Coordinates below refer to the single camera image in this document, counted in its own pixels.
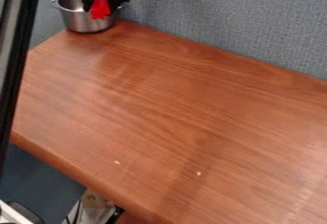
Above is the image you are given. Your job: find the red rectangular block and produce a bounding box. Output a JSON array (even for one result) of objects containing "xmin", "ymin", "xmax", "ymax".
[{"xmin": 91, "ymin": 0, "xmax": 111, "ymax": 20}]

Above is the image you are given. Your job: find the stainless steel pot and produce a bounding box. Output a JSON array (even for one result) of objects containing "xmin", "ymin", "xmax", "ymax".
[{"xmin": 51, "ymin": 0, "xmax": 119, "ymax": 34}]

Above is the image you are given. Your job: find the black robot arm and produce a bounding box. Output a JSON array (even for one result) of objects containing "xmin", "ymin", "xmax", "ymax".
[{"xmin": 0, "ymin": 0, "xmax": 131, "ymax": 176}]

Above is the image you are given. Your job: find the white object at corner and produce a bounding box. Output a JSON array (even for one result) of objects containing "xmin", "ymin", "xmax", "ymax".
[{"xmin": 0, "ymin": 200, "xmax": 44, "ymax": 224}]

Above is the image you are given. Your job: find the metal table leg frame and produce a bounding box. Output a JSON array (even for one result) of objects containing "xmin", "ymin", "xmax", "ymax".
[{"xmin": 63, "ymin": 190, "xmax": 124, "ymax": 224}]

